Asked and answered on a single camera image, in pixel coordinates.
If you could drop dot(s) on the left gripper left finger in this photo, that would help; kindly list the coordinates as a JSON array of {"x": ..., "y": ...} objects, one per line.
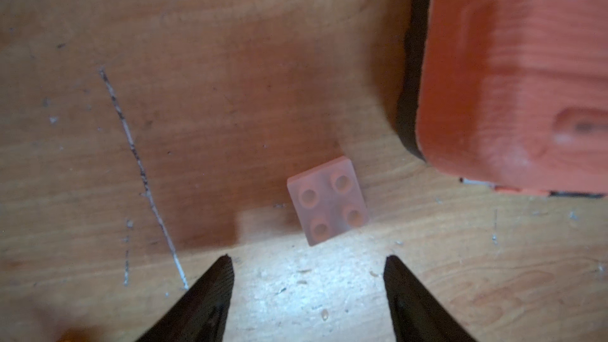
[{"x": 201, "y": 313}]

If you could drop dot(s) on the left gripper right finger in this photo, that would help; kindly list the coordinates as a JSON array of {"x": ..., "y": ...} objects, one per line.
[{"x": 415, "y": 313}]

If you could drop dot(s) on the small white lego brick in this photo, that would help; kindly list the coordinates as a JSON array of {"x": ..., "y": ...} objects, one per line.
[{"x": 328, "y": 200}]

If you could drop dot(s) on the orange plastic tool case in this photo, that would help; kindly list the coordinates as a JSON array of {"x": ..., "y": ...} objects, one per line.
[{"x": 509, "y": 93}]

